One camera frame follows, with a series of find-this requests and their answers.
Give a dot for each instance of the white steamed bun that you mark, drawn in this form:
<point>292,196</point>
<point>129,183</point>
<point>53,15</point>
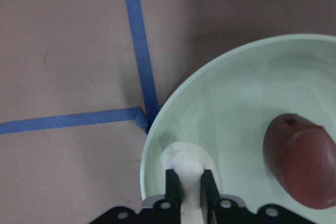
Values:
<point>189,160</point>

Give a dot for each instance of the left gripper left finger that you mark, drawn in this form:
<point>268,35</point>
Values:
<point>173,187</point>

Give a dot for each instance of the dark red bun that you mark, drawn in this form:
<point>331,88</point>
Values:
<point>301,156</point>

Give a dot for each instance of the light green plate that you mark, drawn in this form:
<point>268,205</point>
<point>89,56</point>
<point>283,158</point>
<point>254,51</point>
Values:
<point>226,106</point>

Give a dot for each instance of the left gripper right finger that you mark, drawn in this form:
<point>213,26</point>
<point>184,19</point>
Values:
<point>209,190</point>

